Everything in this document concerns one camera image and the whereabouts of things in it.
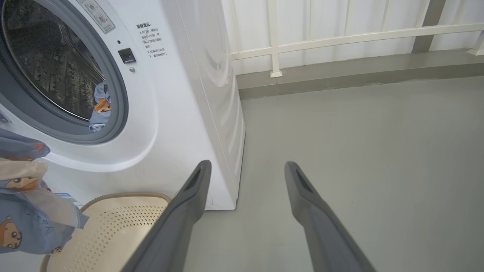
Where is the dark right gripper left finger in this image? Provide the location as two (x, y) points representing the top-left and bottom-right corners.
(121, 160), (212, 272)

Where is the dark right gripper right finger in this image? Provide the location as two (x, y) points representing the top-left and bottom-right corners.
(284, 161), (377, 272)

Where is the blue garment with beige waistband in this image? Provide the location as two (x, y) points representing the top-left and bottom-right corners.
(0, 128), (89, 254)

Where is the white front-load washing machine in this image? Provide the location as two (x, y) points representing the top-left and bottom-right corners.
(0, 0), (246, 210)

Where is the black door latch socket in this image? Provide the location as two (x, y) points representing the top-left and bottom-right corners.
(118, 48), (136, 64)

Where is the cream perforated laundry basket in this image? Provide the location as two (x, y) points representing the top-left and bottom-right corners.
(40, 192), (171, 272)

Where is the blue energy label sticker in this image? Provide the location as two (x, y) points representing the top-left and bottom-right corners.
(55, 193), (84, 210)

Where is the white metal railing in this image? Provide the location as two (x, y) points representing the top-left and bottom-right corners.
(221, 0), (484, 78)

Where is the grey warning sticker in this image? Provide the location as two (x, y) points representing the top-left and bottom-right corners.
(76, 0), (116, 34)

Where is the grey pillar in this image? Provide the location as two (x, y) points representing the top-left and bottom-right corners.
(411, 0), (447, 53)

